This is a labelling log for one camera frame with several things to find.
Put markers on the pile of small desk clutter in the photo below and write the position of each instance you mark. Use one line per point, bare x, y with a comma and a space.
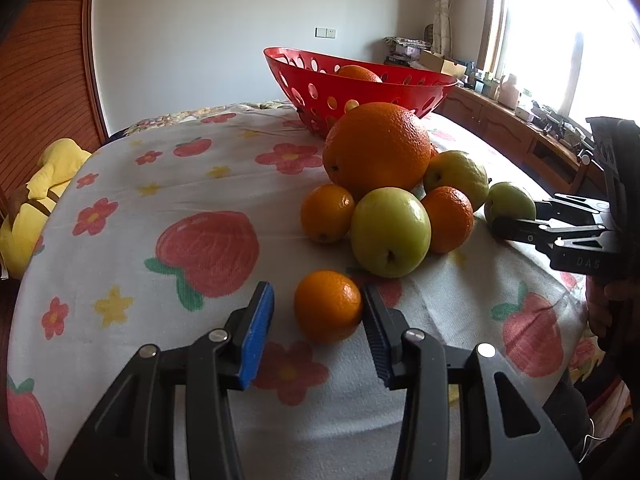
555, 122

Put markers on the small mandarin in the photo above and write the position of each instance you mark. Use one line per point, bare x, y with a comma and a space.
450, 220
327, 307
326, 212

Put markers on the large orange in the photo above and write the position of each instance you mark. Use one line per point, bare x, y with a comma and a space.
375, 150

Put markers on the white wall switch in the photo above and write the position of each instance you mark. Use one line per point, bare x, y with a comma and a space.
325, 33

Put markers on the strawberry printed blanket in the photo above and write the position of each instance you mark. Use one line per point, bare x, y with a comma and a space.
125, 220

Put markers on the yellow-green lemon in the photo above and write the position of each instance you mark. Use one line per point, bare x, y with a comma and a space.
457, 175

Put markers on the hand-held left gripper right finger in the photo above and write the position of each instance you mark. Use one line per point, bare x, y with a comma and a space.
376, 335

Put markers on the person's right hand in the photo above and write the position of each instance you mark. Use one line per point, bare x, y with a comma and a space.
602, 305

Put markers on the white jug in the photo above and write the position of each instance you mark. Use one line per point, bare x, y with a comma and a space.
511, 91

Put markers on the cardboard box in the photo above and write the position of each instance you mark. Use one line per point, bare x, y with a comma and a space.
445, 66

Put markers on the window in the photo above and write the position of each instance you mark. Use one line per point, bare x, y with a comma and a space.
550, 35

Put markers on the small green apple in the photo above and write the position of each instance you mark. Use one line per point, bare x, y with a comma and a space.
510, 202

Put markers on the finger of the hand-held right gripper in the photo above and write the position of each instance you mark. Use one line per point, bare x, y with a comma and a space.
520, 230
575, 205

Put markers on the floral quilt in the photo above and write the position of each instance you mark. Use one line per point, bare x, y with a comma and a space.
165, 119

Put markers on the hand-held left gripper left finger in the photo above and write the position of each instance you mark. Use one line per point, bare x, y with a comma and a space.
257, 330

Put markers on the yellow plush toy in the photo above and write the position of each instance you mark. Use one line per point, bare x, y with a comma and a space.
45, 175

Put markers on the wooden cabinet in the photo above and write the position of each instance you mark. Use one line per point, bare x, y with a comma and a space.
500, 125

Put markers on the wooden wardrobe door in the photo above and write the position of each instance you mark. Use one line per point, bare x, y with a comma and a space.
45, 60

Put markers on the medium orange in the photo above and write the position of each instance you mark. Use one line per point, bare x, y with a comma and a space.
357, 74

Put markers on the large green apple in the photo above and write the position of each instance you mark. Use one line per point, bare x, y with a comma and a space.
390, 232

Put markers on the red perforated basket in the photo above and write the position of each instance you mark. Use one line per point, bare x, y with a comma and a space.
425, 91

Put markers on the patterned curtain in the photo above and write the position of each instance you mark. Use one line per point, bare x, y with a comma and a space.
445, 5

